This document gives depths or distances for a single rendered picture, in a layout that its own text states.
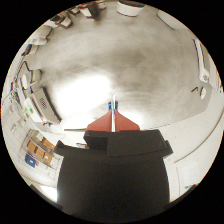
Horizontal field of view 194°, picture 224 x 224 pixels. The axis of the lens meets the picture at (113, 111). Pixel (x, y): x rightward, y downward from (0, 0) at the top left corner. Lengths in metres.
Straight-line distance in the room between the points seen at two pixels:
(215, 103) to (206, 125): 0.31
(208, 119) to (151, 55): 1.08
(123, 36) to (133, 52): 0.05
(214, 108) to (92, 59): 1.20
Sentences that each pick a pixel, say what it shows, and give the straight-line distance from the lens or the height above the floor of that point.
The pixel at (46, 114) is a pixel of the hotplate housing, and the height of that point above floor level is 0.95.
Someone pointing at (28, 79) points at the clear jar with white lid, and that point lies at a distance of 0.32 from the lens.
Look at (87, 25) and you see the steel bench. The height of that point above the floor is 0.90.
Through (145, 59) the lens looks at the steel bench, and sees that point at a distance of 0.22.
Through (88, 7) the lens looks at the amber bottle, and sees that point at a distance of 0.25.
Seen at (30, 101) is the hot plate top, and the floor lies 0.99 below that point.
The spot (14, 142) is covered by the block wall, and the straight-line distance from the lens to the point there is 2.78.
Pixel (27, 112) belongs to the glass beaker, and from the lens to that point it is 0.32.
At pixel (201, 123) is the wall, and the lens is 1.23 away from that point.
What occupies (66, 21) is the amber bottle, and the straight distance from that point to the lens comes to 0.28.
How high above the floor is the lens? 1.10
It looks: 53 degrees down
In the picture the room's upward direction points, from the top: 180 degrees clockwise
